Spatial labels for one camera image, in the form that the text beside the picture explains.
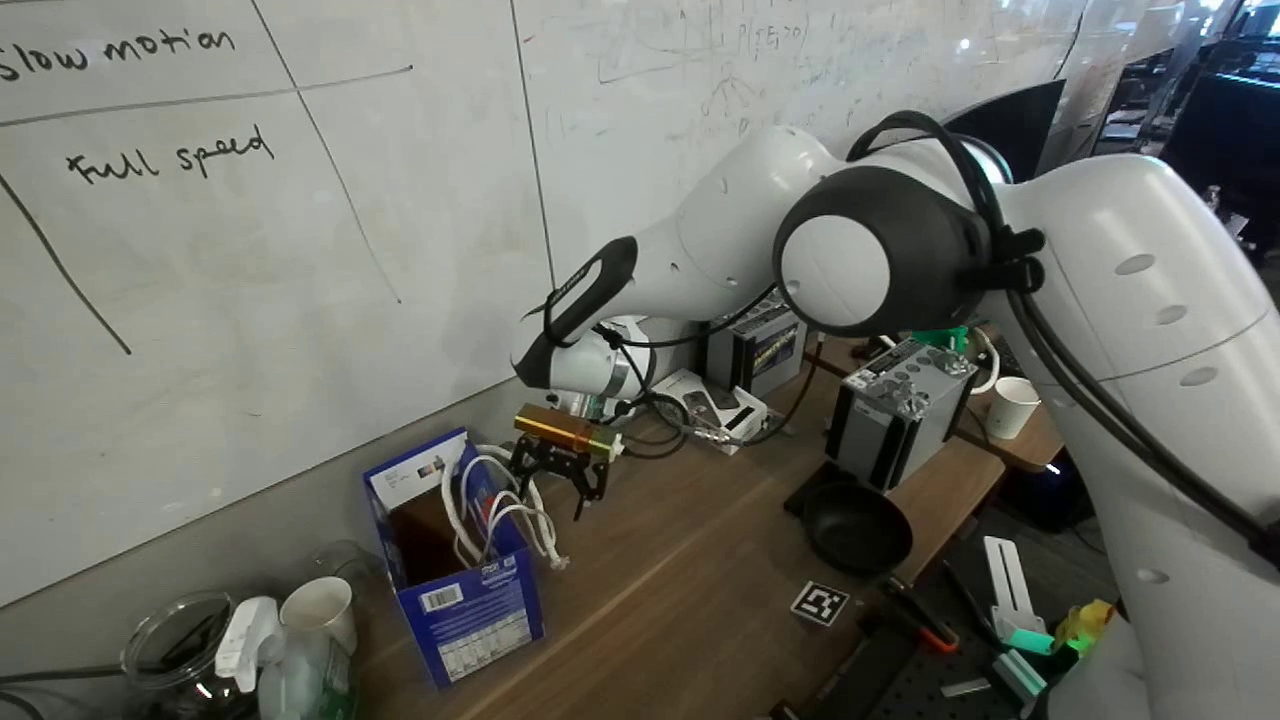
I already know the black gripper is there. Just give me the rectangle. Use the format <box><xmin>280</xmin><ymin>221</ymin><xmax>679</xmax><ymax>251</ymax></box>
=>
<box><xmin>510</xmin><ymin>438</ymin><xmax>622</xmax><ymax>530</ymax></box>

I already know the white rope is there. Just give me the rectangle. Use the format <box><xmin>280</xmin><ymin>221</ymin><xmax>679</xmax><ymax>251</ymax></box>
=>
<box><xmin>436</xmin><ymin>443</ymin><xmax>573</xmax><ymax>575</ymax></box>

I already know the blue cardboard box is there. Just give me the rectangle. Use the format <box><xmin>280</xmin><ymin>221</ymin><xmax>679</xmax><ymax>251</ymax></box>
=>
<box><xmin>359</xmin><ymin>426</ymin><xmax>551</xmax><ymax>693</ymax></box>

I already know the white phone box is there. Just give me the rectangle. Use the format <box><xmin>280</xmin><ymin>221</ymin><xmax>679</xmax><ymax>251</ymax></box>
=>
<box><xmin>653</xmin><ymin>370</ymin><xmax>778</xmax><ymax>447</ymax></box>

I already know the large grey battery box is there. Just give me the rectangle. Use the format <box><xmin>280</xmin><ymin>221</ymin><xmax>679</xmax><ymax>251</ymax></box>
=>
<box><xmin>823</xmin><ymin>334</ymin><xmax>985</xmax><ymax>496</ymax></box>

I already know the white plastic cup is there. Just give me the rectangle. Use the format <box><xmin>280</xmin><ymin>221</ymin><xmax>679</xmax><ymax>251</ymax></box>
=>
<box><xmin>276</xmin><ymin>572</ymin><xmax>359</xmax><ymax>656</ymax></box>

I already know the black white fiducial marker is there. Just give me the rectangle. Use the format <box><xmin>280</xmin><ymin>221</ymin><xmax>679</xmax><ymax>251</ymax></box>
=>
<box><xmin>789</xmin><ymin>575</ymin><xmax>855</xmax><ymax>635</ymax></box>

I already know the black frying pan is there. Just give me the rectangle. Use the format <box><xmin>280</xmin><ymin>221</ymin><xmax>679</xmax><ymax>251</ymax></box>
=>
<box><xmin>782</xmin><ymin>462</ymin><xmax>922</xmax><ymax>582</ymax></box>

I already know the clear spray bottle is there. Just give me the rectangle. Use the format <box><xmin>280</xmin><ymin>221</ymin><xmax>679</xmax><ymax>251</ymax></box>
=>
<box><xmin>212</xmin><ymin>591</ymin><xmax>359</xmax><ymax>720</ymax></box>

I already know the green plastic clip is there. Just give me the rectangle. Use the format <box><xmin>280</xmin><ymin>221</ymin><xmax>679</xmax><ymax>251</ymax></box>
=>
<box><xmin>928</xmin><ymin>322</ymin><xmax>982</xmax><ymax>360</ymax></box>

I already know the black rubber mat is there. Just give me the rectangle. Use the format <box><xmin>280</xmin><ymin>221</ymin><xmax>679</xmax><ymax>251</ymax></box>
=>
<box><xmin>771</xmin><ymin>557</ymin><xmax>1111</xmax><ymax>720</ymax></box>

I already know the white paper cup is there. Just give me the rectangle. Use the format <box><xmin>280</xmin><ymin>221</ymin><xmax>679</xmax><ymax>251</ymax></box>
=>
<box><xmin>976</xmin><ymin>372</ymin><xmax>1043</xmax><ymax>443</ymax></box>

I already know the white bar tool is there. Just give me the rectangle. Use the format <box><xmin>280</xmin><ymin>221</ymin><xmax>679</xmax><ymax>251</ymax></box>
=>
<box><xmin>982</xmin><ymin>533</ymin><xmax>1053</xmax><ymax>642</ymax></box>

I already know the teal plastic tool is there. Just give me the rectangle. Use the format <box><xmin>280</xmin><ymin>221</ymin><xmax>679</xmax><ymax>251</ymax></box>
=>
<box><xmin>997</xmin><ymin>626</ymin><xmax>1072</xmax><ymax>706</ymax></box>

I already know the yellow green plastic item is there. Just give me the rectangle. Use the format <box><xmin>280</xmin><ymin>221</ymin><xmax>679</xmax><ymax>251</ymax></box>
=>
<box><xmin>1057</xmin><ymin>598</ymin><xmax>1122</xmax><ymax>662</ymax></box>

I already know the black clamp orange handle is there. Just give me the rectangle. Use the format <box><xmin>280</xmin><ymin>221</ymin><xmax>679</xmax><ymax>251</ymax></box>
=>
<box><xmin>873</xmin><ymin>572</ymin><xmax>966</xmax><ymax>662</ymax></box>

